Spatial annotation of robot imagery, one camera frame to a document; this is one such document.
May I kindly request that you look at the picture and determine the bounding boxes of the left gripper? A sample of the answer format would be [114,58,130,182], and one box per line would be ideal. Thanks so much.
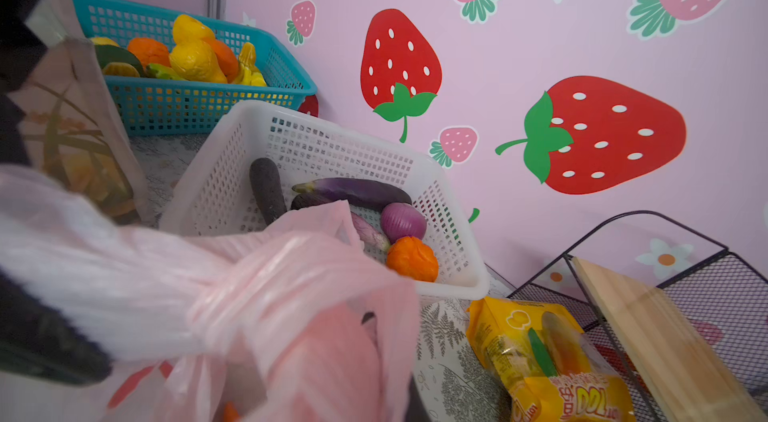
[1,0,112,386]

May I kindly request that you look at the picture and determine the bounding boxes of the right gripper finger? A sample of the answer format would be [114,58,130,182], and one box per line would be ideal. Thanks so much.
[404,378,431,422]

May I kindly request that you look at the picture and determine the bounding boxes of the pink plastic grocery bag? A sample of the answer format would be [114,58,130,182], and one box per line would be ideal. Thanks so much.
[1,165,420,421]

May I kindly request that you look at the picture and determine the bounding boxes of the yellow snack bag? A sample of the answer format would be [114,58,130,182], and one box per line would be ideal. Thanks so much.
[466,297,636,421]

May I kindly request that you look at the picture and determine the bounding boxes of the orange pumpkin toy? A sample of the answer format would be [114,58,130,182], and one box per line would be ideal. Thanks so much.
[386,236,439,282]

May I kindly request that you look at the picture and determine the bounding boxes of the small purple onion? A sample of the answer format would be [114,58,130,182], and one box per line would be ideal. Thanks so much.
[380,202,428,243]

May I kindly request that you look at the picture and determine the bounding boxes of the long purple eggplant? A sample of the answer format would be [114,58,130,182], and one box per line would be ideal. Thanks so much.
[292,177,413,212]

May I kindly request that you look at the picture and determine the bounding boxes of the white plastic basket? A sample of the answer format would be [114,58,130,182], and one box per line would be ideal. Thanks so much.
[159,100,490,305]

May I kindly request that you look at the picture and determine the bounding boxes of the teal plastic basket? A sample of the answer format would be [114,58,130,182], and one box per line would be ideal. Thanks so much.
[73,0,316,135]

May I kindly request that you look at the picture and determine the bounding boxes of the dark cucumber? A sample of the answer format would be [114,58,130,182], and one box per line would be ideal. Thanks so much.
[249,157,288,225]

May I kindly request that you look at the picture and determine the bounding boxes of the small tangerine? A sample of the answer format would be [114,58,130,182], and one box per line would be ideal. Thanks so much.
[126,38,171,68]

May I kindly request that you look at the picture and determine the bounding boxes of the yellow pear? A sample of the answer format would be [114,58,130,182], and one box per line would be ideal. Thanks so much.
[169,40,227,84]

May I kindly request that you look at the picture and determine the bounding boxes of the orange fruit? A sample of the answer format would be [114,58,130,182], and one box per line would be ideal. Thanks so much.
[203,38,240,82]

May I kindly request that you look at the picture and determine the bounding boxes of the yellow banana bunch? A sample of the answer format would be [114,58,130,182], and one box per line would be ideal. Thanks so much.
[233,42,267,88]

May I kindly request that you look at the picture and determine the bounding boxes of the yellow lemon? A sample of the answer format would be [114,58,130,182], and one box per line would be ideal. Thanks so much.
[172,14,215,46]

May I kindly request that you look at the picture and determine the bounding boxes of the black wire mesh shelf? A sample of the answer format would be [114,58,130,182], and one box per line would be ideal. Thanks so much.
[506,210,768,422]

